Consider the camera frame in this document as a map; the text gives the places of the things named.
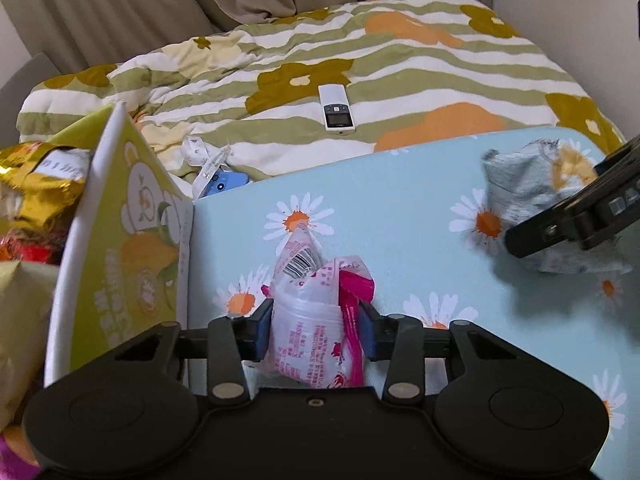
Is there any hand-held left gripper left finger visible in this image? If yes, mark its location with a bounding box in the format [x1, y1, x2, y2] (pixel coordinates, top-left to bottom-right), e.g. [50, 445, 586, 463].
[112, 300, 275, 407]

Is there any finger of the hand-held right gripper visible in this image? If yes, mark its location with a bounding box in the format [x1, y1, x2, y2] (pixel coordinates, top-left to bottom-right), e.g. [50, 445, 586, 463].
[504, 175, 640, 260]
[595, 134, 640, 181]

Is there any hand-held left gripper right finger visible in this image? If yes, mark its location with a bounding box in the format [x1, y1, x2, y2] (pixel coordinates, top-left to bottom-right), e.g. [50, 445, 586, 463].
[360, 302, 527, 406]

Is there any white and pink snack packet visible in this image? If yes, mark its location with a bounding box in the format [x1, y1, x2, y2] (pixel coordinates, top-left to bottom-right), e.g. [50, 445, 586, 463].
[261, 225, 376, 390]

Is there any grey snack packet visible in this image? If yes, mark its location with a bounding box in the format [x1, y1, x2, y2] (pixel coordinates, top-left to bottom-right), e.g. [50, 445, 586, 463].
[480, 139, 633, 275]

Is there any green cardboard box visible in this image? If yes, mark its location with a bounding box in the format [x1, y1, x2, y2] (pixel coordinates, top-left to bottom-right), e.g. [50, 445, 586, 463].
[42, 102, 196, 391]

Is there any blue phone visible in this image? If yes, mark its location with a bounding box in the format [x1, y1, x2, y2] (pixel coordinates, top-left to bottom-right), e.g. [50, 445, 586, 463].
[202, 171, 249, 200]

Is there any white ribbon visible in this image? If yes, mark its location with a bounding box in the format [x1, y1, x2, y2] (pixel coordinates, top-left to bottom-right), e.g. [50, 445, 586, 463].
[181, 136, 232, 196]

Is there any floral striped blanket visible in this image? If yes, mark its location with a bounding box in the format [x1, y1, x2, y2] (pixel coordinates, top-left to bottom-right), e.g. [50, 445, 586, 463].
[17, 0, 626, 196]

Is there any white remote control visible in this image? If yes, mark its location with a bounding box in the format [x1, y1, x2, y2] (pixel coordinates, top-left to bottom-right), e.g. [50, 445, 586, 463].
[318, 84, 356, 135]

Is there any pale green snack bag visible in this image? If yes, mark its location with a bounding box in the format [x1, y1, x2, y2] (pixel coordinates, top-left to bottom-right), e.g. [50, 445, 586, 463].
[0, 260, 61, 431]

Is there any gold snack packet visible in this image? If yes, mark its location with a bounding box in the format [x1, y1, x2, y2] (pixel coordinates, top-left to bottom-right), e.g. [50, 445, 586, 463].
[0, 142, 93, 233]

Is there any beige curtain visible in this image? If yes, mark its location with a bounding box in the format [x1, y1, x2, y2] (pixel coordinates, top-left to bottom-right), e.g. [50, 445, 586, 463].
[0, 0, 501, 78]

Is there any grey upholstered bed frame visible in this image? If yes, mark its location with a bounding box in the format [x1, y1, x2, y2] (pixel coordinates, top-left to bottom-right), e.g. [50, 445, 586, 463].
[0, 52, 66, 131]

